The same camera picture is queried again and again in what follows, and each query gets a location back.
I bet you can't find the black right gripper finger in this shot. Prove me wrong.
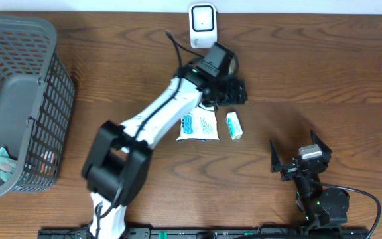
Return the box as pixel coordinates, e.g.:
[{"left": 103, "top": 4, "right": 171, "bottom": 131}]
[
  {"left": 310, "top": 130, "right": 332, "bottom": 155},
  {"left": 269, "top": 140, "right": 281, "bottom": 173}
]

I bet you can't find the small white teal box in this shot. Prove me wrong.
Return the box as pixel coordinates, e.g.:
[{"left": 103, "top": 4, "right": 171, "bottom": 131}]
[{"left": 225, "top": 112, "right": 243, "bottom": 140}]

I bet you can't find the large white snack bag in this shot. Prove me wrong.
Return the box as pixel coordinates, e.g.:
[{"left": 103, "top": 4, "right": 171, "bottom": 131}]
[{"left": 176, "top": 104, "right": 220, "bottom": 142}]

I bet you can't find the teal wet wipes packet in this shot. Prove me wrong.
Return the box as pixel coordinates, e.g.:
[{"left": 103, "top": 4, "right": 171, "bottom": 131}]
[{"left": 0, "top": 147, "right": 17, "bottom": 182}]

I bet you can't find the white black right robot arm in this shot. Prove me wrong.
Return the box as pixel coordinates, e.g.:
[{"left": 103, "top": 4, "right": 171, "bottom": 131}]
[{"left": 270, "top": 131, "right": 350, "bottom": 234}]

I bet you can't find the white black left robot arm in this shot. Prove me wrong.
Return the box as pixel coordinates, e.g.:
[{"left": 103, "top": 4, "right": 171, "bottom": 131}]
[{"left": 82, "top": 64, "right": 247, "bottom": 238}]

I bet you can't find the white barcode scanner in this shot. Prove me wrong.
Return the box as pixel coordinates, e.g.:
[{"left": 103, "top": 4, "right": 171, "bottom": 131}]
[{"left": 188, "top": 3, "right": 218, "bottom": 49}]

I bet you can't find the dark grey plastic basket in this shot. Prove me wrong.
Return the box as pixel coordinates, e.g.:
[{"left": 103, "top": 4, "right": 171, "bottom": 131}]
[{"left": 0, "top": 15, "right": 76, "bottom": 197}]

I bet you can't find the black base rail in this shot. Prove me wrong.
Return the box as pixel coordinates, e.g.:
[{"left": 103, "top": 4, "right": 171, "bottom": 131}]
[{"left": 38, "top": 226, "right": 369, "bottom": 239}]

